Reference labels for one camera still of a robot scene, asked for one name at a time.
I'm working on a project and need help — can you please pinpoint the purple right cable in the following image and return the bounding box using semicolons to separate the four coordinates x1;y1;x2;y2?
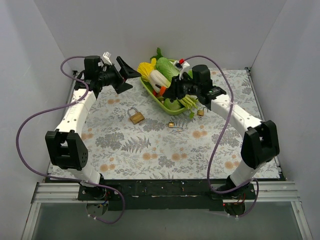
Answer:
183;55;260;218

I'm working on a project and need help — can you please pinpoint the large brass padlock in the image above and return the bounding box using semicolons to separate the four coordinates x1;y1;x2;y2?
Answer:
127;107;145;125

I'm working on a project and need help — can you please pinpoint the purple cable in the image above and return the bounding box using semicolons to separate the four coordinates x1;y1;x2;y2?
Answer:
183;55;260;218
16;56;126;224

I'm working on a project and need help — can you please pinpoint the napa cabbage toy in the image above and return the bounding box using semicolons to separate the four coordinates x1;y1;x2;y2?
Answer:
155;57;180;82

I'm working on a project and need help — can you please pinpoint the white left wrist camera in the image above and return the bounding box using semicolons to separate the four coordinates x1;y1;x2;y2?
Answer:
101;51;113;66

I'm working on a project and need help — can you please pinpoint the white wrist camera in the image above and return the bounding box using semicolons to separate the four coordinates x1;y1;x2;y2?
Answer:
172;59;190;76
101;51;113;66

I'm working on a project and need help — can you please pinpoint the aluminium frame rail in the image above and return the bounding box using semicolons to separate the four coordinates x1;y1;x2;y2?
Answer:
22;179;313;240

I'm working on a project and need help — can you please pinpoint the small brass padlock near tray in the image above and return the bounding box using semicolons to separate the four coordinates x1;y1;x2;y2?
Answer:
196;107;209;117

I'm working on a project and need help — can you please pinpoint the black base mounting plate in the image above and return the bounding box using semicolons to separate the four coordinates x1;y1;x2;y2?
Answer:
76;178;258;211

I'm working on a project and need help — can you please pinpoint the small brass padlock open shackle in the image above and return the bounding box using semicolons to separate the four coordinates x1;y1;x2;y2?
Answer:
167;122;184;132

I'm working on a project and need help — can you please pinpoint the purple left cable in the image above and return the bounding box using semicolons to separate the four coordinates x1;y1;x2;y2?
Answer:
16;56;126;224

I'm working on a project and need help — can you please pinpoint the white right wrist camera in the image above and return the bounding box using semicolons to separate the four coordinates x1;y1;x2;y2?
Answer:
172;59;190;76

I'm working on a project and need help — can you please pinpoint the brown mushroom toy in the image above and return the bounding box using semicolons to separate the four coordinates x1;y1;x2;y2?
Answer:
157;96;165;104

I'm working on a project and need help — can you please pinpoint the green plastic tray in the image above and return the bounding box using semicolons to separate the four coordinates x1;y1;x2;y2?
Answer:
140;59;198;116

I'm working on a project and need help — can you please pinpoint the orange black padlock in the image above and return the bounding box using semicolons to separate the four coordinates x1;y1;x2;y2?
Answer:
159;86;167;96

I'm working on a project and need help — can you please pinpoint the green round cabbage toy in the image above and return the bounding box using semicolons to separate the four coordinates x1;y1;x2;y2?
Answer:
163;98;182;111

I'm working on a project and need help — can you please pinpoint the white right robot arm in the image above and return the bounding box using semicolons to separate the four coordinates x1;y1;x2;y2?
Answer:
160;64;280;199

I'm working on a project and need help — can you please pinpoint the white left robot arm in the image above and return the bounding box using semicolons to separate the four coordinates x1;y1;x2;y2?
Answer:
45;52;141;200

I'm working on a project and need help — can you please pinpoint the floral patterned table mat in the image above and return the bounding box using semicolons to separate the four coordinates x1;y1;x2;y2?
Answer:
49;69;281;180

